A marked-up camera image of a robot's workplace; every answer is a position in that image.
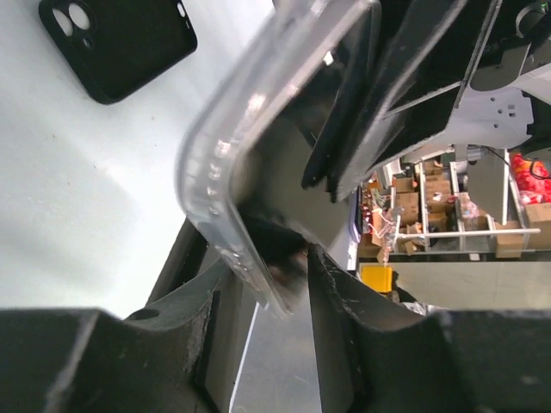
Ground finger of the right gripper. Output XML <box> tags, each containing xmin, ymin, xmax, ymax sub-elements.
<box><xmin>300</xmin><ymin>1</ymin><xmax>412</xmax><ymax>189</ymax></box>
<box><xmin>326</xmin><ymin>1</ymin><xmax>501</xmax><ymax>202</ymax></box>

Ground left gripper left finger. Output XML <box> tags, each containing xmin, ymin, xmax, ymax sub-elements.
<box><xmin>1</xmin><ymin>261</ymin><xmax>228</xmax><ymax>412</ymax></box>

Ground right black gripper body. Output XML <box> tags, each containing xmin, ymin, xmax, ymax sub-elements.
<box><xmin>467</xmin><ymin>1</ymin><xmax>550</xmax><ymax>92</ymax></box>

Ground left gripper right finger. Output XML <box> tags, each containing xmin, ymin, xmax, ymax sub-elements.
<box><xmin>308</xmin><ymin>245</ymin><xmax>550</xmax><ymax>412</ymax></box>

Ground clear magsafe phone case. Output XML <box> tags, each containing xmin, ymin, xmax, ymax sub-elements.
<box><xmin>176</xmin><ymin>1</ymin><xmax>381</xmax><ymax>315</ymax></box>

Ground white-edged black smartphone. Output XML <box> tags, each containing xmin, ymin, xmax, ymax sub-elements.
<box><xmin>232</xmin><ymin>1</ymin><xmax>382</xmax><ymax>303</ymax></box>

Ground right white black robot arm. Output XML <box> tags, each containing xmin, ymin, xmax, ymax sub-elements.
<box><xmin>301</xmin><ymin>1</ymin><xmax>550</xmax><ymax>202</ymax></box>

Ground black phone case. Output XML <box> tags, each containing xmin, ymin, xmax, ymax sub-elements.
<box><xmin>38</xmin><ymin>1</ymin><xmax>198</xmax><ymax>105</ymax></box>

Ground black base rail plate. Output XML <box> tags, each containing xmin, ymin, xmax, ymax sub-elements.
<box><xmin>146</xmin><ymin>219</ymin><xmax>219</xmax><ymax>305</ymax></box>

